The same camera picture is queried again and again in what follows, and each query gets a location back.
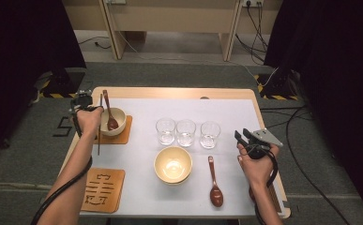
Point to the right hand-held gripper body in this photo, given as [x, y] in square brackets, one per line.
[260, 145]

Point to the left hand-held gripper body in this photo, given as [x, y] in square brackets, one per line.
[81, 101]

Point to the brown wooden spoon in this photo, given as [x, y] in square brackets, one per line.
[216, 195]
[251, 195]
[112, 123]

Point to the cream ceramic bowl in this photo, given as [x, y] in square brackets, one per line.
[119, 117]
[173, 183]
[173, 164]

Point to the carved wooden coaster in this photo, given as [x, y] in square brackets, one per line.
[119, 208]
[123, 137]
[104, 190]

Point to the clear drinking glass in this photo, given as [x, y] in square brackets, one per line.
[165, 131]
[210, 135]
[185, 132]

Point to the person's left hand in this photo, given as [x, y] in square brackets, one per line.
[90, 123]

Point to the person's right hand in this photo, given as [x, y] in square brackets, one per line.
[259, 172]

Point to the black stand base striped tape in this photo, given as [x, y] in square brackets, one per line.
[63, 82]
[279, 84]

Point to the white paper sheet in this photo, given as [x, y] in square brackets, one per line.
[157, 109]

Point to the black curtain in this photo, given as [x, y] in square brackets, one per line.
[19, 47]
[341, 78]

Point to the light wooden desk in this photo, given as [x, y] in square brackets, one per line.
[169, 18]

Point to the white wall outlet with plugs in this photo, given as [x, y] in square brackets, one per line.
[253, 2]

